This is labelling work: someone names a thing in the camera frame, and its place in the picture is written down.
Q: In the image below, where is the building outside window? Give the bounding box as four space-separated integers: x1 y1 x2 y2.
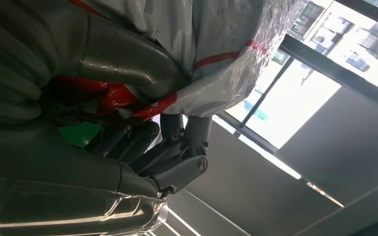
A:
286 0 378 96

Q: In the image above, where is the ceiling light strip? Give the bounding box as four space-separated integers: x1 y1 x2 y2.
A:
237 134 345 209

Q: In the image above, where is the black window frame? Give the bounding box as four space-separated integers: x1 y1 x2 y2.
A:
217 0 378 154

